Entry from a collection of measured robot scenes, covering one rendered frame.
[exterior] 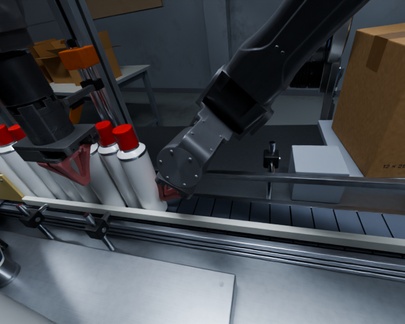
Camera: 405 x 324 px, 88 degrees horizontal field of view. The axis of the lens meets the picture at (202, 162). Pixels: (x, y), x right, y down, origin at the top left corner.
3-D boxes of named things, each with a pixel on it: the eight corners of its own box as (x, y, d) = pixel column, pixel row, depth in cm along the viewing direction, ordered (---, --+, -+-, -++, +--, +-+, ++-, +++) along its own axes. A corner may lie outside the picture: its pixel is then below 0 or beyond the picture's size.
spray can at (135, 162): (141, 218, 45) (98, 137, 33) (150, 200, 49) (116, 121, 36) (163, 220, 44) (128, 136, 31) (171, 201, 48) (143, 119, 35)
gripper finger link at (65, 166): (85, 199, 33) (50, 152, 28) (51, 195, 36) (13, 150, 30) (109, 171, 39) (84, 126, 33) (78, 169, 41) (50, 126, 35)
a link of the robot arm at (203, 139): (276, 107, 28) (227, 62, 27) (267, 146, 19) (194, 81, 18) (221, 159, 35) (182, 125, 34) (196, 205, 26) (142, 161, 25)
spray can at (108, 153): (123, 207, 48) (79, 130, 36) (139, 192, 52) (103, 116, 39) (140, 215, 46) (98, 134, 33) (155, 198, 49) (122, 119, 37)
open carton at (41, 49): (40, 88, 209) (15, 47, 187) (82, 71, 246) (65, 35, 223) (69, 88, 191) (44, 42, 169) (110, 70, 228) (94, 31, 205)
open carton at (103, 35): (62, 90, 189) (36, 44, 166) (101, 72, 225) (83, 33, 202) (96, 89, 174) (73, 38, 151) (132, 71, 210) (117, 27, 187)
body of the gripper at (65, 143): (72, 159, 28) (37, 107, 23) (18, 156, 31) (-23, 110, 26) (101, 134, 33) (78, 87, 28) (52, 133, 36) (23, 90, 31)
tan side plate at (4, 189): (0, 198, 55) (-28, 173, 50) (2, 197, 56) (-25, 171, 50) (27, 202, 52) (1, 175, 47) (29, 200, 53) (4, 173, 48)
